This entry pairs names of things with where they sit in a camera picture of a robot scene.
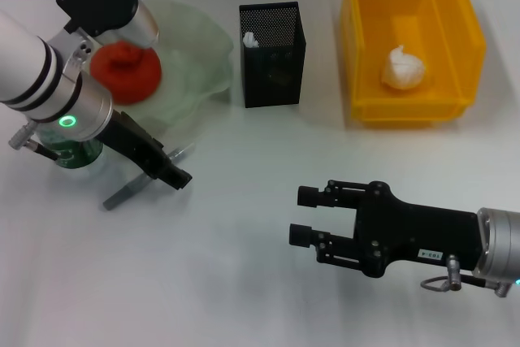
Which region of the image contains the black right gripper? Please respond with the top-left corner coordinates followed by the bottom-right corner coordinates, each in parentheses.
top-left (288, 179), bottom-right (480, 278)

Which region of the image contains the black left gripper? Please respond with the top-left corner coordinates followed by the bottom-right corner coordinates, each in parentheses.
top-left (97, 110), bottom-right (193, 190)

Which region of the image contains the grey marker pen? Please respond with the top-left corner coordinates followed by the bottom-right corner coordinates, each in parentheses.
top-left (102, 145), bottom-right (196, 210)

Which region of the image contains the clear water bottle green label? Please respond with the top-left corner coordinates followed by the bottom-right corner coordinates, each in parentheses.
top-left (36, 129), bottom-right (107, 174)

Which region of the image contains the red-orange fruit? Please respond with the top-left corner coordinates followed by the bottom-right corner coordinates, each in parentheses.
top-left (89, 40), bottom-right (163, 105)

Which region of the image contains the white paper ball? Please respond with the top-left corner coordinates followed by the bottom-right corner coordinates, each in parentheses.
top-left (380, 44), bottom-right (430, 91)

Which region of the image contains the wavy clear glass fruit plate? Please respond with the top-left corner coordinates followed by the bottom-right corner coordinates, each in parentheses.
top-left (93, 0), bottom-right (236, 145)

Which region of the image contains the black mesh pen holder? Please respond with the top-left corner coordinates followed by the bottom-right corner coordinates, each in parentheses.
top-left (238, 1), bottom-right (307, 109)

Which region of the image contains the yellow plastic storage bin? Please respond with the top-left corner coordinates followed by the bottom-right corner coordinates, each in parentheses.
top-left (340, 0), bottom-right (488, 128)

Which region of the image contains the right wrist cable with plugs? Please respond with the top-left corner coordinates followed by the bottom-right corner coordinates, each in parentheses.
top-left (420, 254), bottom-right (512, 298)

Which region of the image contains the wrist cable with plugs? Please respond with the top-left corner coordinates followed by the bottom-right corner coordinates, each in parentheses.
top-left (8, 121), bottom-right (62, 161)
top-left (420, 254), bottom-right (512, 298)

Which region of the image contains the left wrist cable with plugs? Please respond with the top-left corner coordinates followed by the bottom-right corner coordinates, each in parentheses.
top-left (8, 121), bottom-right (62, 161)

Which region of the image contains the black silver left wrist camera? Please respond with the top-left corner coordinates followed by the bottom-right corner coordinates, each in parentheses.
top-left (56, 0), bottom-right (160, 48)

